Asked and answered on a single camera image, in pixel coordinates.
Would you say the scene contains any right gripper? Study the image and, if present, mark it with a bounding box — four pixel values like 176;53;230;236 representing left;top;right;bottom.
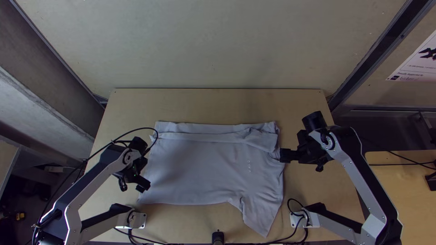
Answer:
279;131;329;172

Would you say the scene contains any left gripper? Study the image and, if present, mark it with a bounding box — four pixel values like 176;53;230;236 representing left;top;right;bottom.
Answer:
115;157;152;194

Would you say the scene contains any grey t-shirt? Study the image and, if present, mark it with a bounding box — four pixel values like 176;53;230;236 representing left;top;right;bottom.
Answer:
137;121;285;238

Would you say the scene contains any white printed poster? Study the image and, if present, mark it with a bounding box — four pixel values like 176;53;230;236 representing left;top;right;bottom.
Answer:
386;29;436;83

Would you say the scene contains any black cable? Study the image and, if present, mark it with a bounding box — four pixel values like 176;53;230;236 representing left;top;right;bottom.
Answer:
113;227;178;245
369;149;436;171
81;127;159;162
258;198;310;245

